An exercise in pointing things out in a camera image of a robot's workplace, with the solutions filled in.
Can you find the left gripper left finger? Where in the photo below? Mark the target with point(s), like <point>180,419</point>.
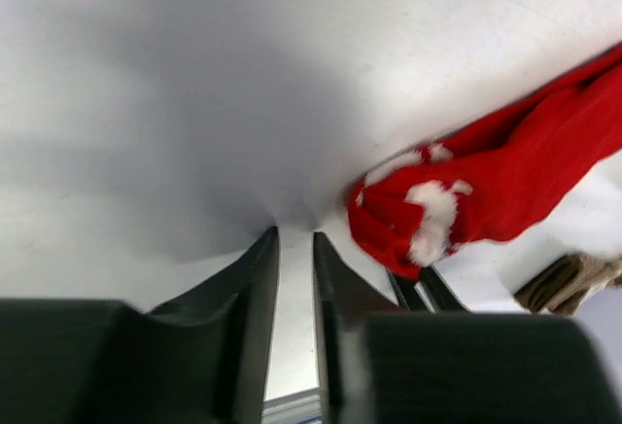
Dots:
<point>201,357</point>

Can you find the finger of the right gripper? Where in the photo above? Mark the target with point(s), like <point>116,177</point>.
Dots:
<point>442,297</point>
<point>406,294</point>

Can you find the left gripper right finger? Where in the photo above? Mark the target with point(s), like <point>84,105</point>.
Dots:
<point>381,363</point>

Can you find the red sock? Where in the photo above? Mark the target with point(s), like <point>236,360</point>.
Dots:
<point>493,179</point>

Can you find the brown cream striped sock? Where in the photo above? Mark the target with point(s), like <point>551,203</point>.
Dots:
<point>564,285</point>

